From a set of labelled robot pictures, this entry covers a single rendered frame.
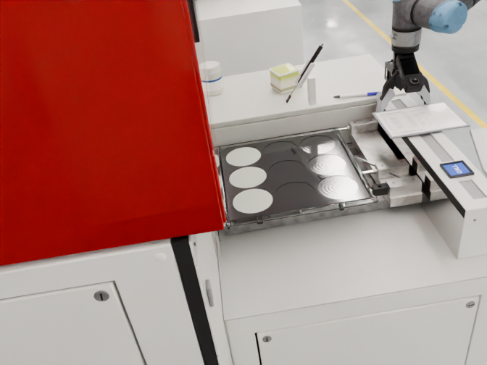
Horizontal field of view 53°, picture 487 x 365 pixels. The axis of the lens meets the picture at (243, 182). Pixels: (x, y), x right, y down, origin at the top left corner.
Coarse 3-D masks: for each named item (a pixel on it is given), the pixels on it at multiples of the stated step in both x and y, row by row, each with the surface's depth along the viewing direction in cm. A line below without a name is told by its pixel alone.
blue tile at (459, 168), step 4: (448, 164) 114; (452, 164) 114; (456, 164) 114; (460, 164) 114; (448, 168) 113; (452, 168) 113; (456, 168) 113; (460, 168) 113; (464, 168) 112; (452, 172) 112; (456, 172) 111; (460, 172) 111; (464, 172) 111; (468, 172) 111
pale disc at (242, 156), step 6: (234, 150) 144; (240, 150) 144; (246, 150) 143; (252, 150) 143; (228, 156) 141; (234, 156) 141; (240, 156) 141; (246, 156) 140; (252, 156) 140; (258, 156) 139; (228, 162) 139; (234, 162) 138; (240, 162) 138; (246, 162) 138; (252, 162) 137
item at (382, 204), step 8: (384, 200) 125; (352, 208) 125; (360, 208) 125; (368, 208) 125; (376, 208) 126; (384, 208) 126; (304, 216) 125; (312, 216) 125; (320, 216) 125; (328, 216) 125; (336, 216) 126; (224, 224) 124; (256, 224) 124; (264, 224) 125; (272, 224) 125; (280, 224) 125; (288, 224) 126; (232, 232) 125; (240, 232) 125
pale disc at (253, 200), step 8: (248, 192) 126; (256, 192) 126; (264, 192) 125; (240, 200) 124; (248, 200) 123; (256, 200) 123; (264, 200) 122; (240, 208) 121; (248, 208) 120; (256, 208) 120; (264, 208) 120
